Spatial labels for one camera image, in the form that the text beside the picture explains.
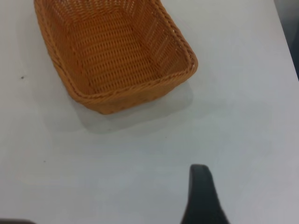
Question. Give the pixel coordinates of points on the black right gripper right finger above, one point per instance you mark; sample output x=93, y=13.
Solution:
x=202, y=200

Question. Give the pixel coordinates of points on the orange woven wicker basket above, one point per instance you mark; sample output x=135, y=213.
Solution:
x=116, y=53

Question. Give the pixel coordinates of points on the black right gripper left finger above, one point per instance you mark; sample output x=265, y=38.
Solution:
x=14, y=221

